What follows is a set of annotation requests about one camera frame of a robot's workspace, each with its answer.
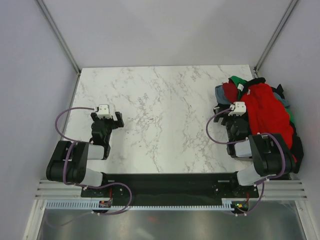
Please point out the aluminium front rail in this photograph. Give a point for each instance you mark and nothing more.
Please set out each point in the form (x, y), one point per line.
(275, 190)

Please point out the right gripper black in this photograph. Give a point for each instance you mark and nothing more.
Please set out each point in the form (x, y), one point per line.
(225, 117)

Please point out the bright red t shirt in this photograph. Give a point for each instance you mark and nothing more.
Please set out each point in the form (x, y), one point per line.
(266, 114)

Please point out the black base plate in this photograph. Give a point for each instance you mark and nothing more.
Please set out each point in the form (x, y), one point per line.
(120, 191)

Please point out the dark red t shirt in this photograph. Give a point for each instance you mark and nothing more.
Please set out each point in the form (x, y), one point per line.
(230, 91)

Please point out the slotted cable duct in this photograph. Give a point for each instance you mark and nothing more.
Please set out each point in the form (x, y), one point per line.
(95, 204)

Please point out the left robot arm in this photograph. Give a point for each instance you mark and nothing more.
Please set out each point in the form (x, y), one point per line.
(68, 163)

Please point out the grey blue t shirt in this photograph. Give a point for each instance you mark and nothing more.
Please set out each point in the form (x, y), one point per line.
(222, 99)

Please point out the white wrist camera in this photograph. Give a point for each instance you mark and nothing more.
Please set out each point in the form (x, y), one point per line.
(238, 108)
(103, 111)

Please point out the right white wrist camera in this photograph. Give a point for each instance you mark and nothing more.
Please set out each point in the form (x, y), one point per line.
(238, 108)

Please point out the right aluminium frame post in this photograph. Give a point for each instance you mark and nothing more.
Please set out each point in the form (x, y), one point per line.
(276, 33)

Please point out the left aluminium frame post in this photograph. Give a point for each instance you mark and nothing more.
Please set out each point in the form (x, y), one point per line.
(58, 35)

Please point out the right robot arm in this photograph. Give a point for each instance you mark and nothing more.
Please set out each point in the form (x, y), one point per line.
(269, 155)

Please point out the black t shirt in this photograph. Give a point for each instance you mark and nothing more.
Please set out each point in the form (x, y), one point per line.
(296, 149)

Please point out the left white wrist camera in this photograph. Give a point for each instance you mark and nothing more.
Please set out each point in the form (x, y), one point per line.
(103, 111)

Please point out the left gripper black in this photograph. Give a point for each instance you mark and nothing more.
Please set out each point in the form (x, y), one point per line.
(118, 116)

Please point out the aluminium frame post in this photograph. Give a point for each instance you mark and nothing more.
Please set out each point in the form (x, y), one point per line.
(276, 33)
(58, 35)

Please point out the green t shirt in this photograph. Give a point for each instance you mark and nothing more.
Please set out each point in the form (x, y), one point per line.
(242, 84)

